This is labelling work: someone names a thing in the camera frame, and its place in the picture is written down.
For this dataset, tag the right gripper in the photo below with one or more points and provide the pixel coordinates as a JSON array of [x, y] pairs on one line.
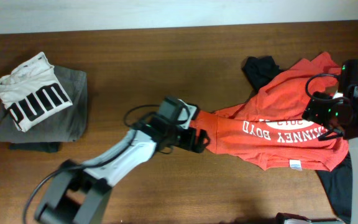
[[315, 110]]

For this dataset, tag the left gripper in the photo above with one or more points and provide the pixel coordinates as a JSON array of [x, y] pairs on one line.
[[189, 142]]

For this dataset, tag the black garment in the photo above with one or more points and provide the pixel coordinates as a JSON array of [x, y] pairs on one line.
[[337, 184]]

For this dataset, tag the red orange printed t-shirt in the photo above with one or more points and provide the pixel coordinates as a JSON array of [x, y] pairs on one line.
[[269, 131]]

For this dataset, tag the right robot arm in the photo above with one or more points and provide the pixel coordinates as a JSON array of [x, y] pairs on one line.
[[348, 92]]

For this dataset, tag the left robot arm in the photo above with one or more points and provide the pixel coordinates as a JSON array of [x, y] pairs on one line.
[[79, 193]]

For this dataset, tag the grey folded garment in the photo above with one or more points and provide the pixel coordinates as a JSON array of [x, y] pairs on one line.
[[65, 126]]

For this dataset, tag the dark folded garment bottom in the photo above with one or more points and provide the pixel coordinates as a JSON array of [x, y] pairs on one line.
[[49, 147]]

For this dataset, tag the white Puma shirt folded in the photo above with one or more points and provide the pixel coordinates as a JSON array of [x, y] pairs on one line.
[[32, 93]]

